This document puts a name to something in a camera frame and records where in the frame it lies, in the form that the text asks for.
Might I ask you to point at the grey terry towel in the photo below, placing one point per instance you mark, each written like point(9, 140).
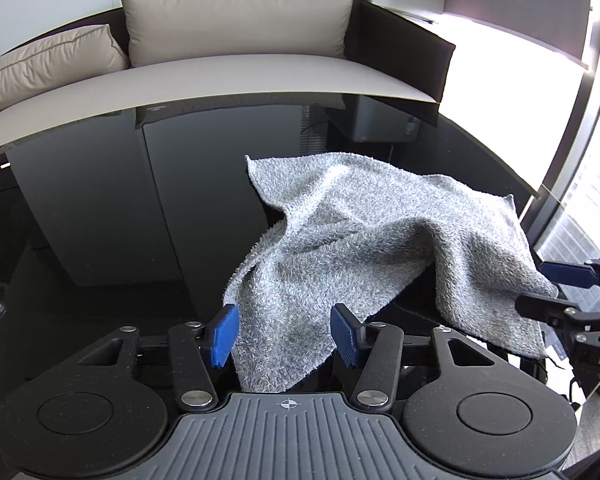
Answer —
point(360, 245)

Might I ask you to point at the large beige cushion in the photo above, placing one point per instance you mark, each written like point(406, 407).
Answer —
point(237, 20)

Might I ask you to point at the small beige cushion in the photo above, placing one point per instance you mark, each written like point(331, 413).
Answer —
point(45, 67)

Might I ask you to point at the dark brown sofa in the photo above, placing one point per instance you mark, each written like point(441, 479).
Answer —
point(230, 85)

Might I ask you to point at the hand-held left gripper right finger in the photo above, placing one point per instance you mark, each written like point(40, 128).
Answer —
point(346, 336)

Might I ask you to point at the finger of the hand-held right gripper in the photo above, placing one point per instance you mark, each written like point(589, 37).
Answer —
point(547, 309)
point(565, 272)

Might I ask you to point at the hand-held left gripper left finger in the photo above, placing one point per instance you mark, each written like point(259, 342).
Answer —
point(223, 332)

